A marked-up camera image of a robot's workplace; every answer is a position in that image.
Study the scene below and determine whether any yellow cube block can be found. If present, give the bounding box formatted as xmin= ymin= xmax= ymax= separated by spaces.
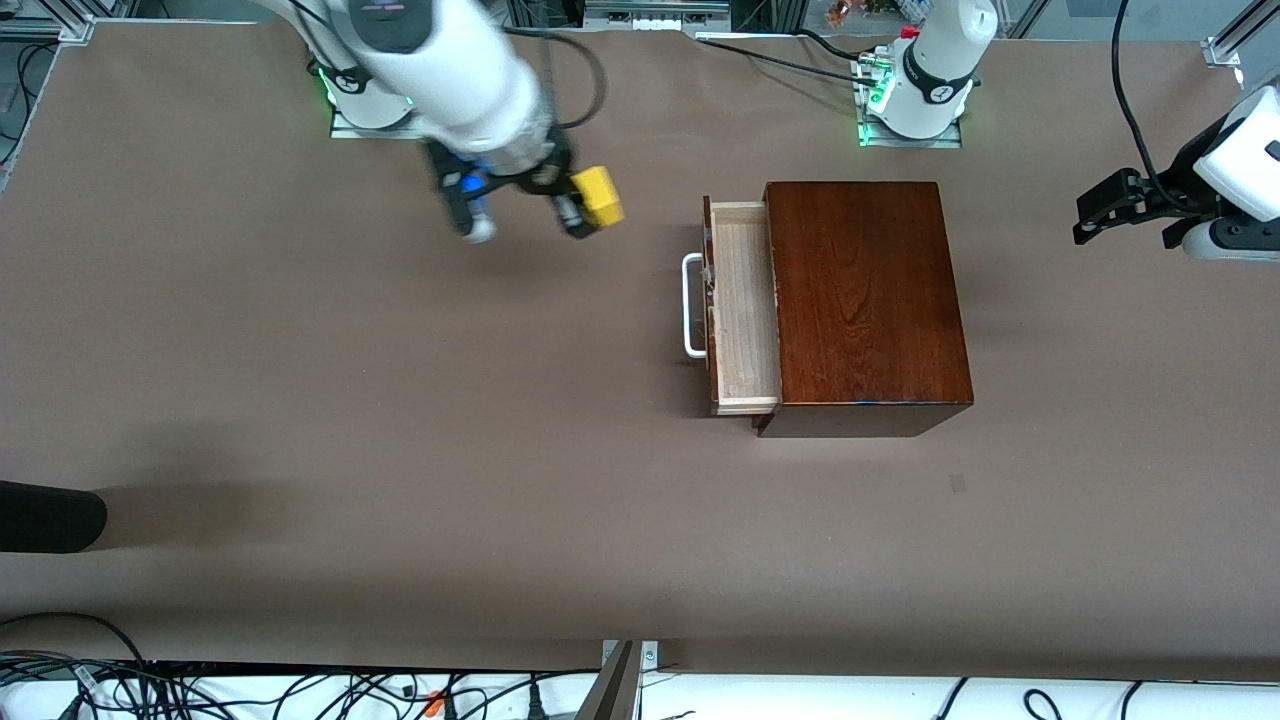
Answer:
xmin=570 ymin=165 xmax=627 ymax=232

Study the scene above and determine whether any wooden drawer with white handle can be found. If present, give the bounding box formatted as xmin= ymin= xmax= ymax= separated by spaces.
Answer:
xmin=682 ymin=196 xmax=784 ymax=417

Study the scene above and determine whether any grey power strip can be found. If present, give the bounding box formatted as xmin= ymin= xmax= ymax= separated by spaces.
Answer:
xmin=583 ymin=0 xmax=731 ymax=33

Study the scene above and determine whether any dark brown wooden cabinet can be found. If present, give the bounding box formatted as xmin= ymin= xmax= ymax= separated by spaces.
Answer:
xmin=752 ymin=180 xmax=976 ymax=439

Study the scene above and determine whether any dark slanted bar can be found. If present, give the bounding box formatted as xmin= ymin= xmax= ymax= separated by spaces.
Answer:
xmin=575 ymin=642 xmax=641 ymax=720

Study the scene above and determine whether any black cylindrical object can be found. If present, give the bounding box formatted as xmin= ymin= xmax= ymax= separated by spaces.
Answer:
xmin=0 ymin=480 xmax=108 ymax=554

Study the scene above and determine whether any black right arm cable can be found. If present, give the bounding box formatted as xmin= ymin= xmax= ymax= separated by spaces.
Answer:
xmin=500 ymin=25 xmax=609 ymax=131

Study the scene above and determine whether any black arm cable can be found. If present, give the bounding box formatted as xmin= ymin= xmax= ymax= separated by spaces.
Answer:
xmin=500 ymin=25 xmax=609 ymax=131
xmin=1112 ymin=0 xmax=1201 ymax=206

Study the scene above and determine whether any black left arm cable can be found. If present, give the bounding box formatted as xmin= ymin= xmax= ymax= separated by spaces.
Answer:
xmin=1112 ymin=0 xmax=1201 ymax=206

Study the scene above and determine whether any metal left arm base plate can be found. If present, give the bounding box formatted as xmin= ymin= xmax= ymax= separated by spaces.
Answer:
xmin=855 ymin=55 xmax=963 ymax=149

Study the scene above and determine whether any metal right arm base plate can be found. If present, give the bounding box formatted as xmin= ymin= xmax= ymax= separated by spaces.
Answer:
xmin=330 ymin=100 xmax=436 ymax=139

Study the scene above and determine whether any black cable on table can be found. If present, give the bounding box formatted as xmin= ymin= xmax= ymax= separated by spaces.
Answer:
xmin=695 ymin=35 xmax=879 ymax=86

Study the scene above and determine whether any silver metal bracket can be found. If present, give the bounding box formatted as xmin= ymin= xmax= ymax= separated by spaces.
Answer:
xmin=600 ymin=640 xmax=661 ymax=673

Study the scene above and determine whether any tangled black cable bundle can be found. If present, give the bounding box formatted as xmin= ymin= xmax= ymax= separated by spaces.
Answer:
xmin=0 ymin=612 xmax=601 ymax=720

